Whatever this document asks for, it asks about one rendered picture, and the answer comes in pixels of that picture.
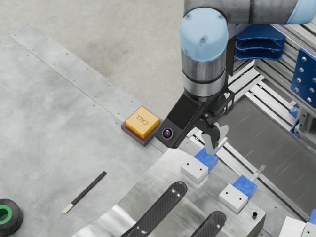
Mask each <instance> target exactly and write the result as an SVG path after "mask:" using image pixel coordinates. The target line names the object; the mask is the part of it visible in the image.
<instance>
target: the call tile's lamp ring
mask: <svg viewBox="0 0 316 237"><path fill-rule="evenodd" d="M141 106H142V105H141ZM141 106H140V107H141ZM140 107H139V108H140ZM142 107H144V106H142ZM139 108H138V109H139ZM144 108H145V107H144ZM138 109H137V110H138ZM145 109H146V110H148V109H147V108H145ZM137 110H136V111H137ZM148 111H149V110H148ZM149 112H150V113H152V112H151V111H149ZM152 114H153V115H154V116H156V115H155V114H154V113H152ZM132 115H133V114H132ZM132 115H131V116H132ZM131 116H130V117H131ZM130 117H129V118H130ZM156 117H157V118H159V117H158V116H156ZM129 118H128V119H129ZM128 119H127V120H128ZM159 121H160V123H159V124H158V125H157V126H156V127H155V128H154V129H153V130H152V131H151V132H150V133H149V134H148V135H147V136H146V137H145V138H144V139H142V138H141V137H140V136H139V135H137V134H136V133H135V132H133V131H132V130H131V129H129V128H128V127H127V126H125V124H126V121H125V122H124V123H122V124H121V126H122V127H123V128H125V129H126V130H127V131H129V132H130V133H131V134H133V135H134V136H135V137H136V138H138V139H139V140H140V141H142V142H143V143H144V142H145V141H146V140H147V139H148V138H149V137H150V136H151V135H152V134H153V133H154V132H155V131H156V130H157V129H158V128H159V126H160V125H161V124H162V122H163V120H162V119H160V118H159Z"/></svg>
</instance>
